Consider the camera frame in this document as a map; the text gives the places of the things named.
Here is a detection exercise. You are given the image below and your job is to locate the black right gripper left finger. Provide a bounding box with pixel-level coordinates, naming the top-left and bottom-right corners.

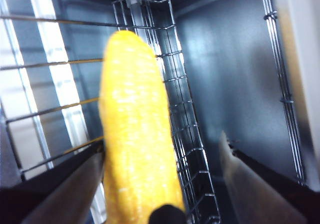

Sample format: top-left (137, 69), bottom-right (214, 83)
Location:
top-left (0, 141), bottom-right (106, 224)

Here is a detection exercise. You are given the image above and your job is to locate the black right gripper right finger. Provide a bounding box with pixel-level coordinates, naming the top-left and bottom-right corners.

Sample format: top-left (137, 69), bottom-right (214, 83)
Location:
top-left (218, 130), bottom-right (320, 224)

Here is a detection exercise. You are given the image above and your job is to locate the yellow corn cob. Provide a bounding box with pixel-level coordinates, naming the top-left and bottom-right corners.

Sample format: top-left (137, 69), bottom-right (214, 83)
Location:
top-left (98, 30), bottom-right (187, 224)

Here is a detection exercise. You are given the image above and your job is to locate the white Toshiba toaster oven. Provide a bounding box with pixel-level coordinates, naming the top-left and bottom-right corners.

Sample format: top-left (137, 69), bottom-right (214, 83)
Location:
top-left (0, 0), bottom-right (320, 224)

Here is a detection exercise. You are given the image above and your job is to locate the metal wire oven rack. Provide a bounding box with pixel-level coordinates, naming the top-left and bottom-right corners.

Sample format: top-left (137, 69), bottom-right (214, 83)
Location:
top-left (0, 0), bottom-right (222, 224)

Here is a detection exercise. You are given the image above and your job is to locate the metal wire heater guard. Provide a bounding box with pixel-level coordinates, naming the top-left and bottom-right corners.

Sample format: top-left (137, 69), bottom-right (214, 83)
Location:
top-left (258, 0), bottom-right (307, 186)

